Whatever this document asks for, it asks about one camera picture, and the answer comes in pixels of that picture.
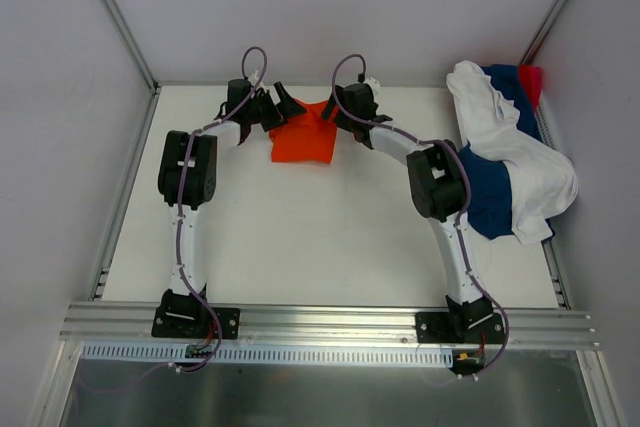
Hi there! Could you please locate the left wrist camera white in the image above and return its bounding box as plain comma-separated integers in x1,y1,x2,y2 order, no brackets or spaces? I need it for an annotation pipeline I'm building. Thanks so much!
248,69,264,88

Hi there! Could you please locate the red pink t shirt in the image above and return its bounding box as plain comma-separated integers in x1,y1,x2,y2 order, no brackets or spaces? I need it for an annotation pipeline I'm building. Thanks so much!
518,65,544,111

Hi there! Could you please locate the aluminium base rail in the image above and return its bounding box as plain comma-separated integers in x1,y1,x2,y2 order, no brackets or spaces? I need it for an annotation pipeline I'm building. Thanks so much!
60,301,601,351

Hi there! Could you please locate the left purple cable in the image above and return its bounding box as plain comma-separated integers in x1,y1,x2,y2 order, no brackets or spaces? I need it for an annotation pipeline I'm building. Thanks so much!
172,46,274,373

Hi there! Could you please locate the corner aluminium post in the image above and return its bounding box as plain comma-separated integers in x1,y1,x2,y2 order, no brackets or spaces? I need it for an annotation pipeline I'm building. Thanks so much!
519,0,571,65
100,0,159,93

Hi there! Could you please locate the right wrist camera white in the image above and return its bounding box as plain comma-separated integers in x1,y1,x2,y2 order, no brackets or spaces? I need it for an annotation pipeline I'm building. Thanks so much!
364,77,381,96

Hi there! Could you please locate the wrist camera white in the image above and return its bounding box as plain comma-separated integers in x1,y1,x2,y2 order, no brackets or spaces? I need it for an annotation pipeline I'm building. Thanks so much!
364,77,381,96
248,69,264,88

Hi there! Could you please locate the purple cable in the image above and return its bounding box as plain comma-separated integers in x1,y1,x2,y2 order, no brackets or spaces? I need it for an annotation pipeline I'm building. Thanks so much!
330,53,511,382
172,46,274,373

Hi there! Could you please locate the left table edge rail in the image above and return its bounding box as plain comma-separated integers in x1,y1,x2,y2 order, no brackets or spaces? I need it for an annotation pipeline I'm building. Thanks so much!
81,87,161,301

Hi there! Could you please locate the orange t shirt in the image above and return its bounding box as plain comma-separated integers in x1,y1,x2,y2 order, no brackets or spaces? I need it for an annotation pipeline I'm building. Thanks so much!
269,100,337,164

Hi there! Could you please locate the right corner aluminium post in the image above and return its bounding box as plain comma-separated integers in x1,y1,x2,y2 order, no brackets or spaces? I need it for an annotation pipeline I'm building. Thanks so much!
519,0,571,65

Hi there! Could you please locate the left corner aluminium post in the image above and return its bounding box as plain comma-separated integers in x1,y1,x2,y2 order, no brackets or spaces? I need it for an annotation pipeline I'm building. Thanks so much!
100,0,159,93

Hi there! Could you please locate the blue t shirt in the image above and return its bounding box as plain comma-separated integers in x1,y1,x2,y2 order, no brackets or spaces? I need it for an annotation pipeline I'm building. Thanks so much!
458,64,541,240

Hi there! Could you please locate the white slotted cable duct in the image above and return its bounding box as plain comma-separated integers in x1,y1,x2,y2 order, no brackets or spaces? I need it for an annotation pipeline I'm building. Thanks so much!
81,341,453,368

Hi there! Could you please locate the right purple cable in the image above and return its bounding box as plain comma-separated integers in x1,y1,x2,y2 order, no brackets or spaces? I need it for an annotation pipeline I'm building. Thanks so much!
330,53,511,382

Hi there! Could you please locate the white t shirt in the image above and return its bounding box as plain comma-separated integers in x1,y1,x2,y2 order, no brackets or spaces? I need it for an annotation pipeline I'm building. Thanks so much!
446,60,578,245

